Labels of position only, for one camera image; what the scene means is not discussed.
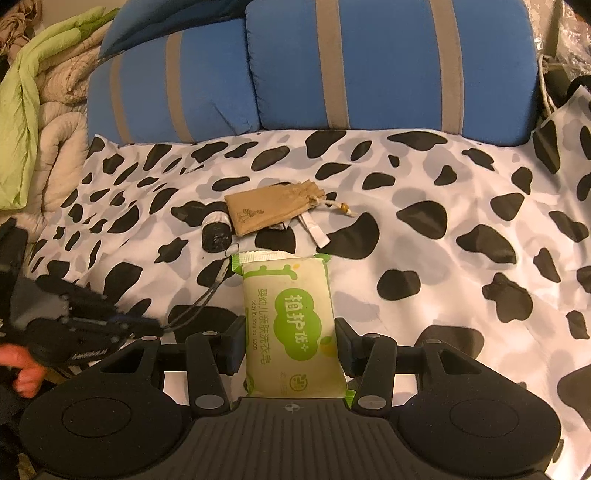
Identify green wet wipes pack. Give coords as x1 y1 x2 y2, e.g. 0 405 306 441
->
231 250 348 398

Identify person's left hand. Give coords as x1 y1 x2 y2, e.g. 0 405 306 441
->
0 344 47 399

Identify white fabric tag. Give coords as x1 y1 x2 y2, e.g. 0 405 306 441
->
298 212 331 249

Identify cow print blanket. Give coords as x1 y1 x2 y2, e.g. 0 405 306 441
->
28 88 590 449

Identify green quilted blanket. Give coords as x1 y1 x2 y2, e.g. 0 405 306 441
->
1 7 117 210

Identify beige quilted blanket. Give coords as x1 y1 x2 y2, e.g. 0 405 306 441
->
1 1 112 238

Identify blue striped cushion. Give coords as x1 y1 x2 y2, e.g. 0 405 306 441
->
245 1 538 146
87 1 260 144

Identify tan drawstring pouch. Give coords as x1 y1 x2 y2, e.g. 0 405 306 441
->
224 180 355 237

